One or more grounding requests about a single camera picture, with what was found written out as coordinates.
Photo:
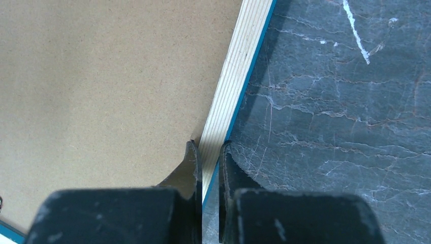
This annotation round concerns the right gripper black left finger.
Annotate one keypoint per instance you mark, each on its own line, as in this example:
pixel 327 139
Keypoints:
pixel 170 212

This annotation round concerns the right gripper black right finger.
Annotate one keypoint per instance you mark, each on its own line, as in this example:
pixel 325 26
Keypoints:
pixel 249 213

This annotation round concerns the blue picture frame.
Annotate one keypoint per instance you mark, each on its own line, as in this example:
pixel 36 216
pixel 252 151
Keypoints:
pixel 106 94

